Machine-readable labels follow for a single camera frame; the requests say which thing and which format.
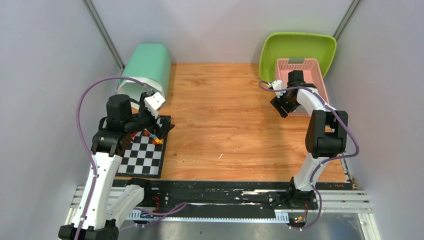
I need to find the aluminium frame post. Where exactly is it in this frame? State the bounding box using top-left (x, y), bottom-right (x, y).
top-left (82, 0), bottom-right (125, 73)
top-left (333, 0), bottom-right (362, 41)

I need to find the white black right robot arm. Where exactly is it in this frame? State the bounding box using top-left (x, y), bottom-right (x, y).
top-left (268, 70), bottom-right (348, 209)

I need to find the left aluminium frame post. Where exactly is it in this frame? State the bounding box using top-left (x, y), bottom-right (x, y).
top-left (82, 0), bottom-right (125, 73)

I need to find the right aluminium frame post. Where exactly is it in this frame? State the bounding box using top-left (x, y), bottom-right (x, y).
top-left (333, 0), bottom-right (362, 41)

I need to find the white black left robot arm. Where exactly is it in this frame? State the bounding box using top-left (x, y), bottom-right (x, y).
top-left (58, 92), bottom-right (174, 240)

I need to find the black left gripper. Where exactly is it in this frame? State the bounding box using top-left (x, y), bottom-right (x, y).
top-left (124, 93), bottom-right (175, 139)

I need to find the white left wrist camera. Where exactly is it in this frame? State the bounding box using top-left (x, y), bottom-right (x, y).
top-left (143, 92), bottom-right (166, 119)

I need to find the red white toy block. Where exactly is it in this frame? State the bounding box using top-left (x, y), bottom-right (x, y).
top-left (130, 132), bottom-right (139, 139)

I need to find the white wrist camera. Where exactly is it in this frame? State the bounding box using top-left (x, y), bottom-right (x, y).
top-left (143, 92), bottom-right (166, 119)
top-left (267, 79), bottom-right (287, 98)

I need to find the large lime green tub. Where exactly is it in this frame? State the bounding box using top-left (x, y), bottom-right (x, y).
top-left (258, 32), bottom-right (338, 82)

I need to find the black white checkerboard mat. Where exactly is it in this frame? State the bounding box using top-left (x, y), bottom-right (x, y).
top-left (115, 132), bottom-right (168, 179)

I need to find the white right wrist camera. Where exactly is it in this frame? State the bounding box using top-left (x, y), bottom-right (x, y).
top-left (267, 79), bottom-right (287, 98)

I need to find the blue yellow toy car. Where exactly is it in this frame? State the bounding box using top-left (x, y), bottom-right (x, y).
top-left (143, 129), bottom-right (164, 146)

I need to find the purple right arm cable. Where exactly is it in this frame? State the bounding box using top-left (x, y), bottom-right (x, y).
top-left (258, 81), bottom-right (361, 231)

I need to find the pink perforated plastic basket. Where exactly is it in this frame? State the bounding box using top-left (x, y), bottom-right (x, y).
top-left (274, 58), bottom-right (331, 117)

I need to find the mint green trash bin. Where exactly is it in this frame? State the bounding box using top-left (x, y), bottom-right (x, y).
top-left (122, 43), bottom-right (172, 99)

